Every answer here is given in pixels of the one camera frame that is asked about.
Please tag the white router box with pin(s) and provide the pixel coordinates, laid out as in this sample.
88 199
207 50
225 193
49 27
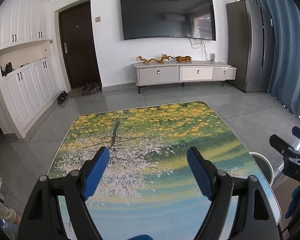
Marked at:
212 57

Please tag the golden tiger figurine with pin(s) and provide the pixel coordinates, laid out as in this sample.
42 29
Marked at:
183 58

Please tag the brown shoes by door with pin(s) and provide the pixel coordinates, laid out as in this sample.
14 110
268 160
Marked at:
91 88

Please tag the golden dragon figurine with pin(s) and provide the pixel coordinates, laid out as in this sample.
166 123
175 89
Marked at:
164 57

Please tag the blue curtain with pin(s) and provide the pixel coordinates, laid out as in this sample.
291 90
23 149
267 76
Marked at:
285 76

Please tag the wall mounted black television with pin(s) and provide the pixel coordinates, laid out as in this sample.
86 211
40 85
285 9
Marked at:
168 18

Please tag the grey refrigerator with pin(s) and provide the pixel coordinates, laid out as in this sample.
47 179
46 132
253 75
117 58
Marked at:
250 45

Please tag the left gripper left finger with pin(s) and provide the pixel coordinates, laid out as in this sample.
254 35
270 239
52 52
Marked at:
92 172

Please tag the white round trash bin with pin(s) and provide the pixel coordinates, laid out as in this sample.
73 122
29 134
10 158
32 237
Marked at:
264 165

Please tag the light switch plate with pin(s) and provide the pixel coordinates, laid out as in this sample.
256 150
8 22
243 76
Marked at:
98 19

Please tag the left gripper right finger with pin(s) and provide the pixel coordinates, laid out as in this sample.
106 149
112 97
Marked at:
203 172

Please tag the white shoe cabinet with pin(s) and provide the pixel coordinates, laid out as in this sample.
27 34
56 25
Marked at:
29 78

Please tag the dark brown entrance door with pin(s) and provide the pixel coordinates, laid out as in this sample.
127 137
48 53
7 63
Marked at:
75 27

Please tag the white tv cabinet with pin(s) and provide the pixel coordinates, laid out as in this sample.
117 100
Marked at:
182 72

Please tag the black shoes on floor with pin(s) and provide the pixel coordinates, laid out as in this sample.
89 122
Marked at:
62 97

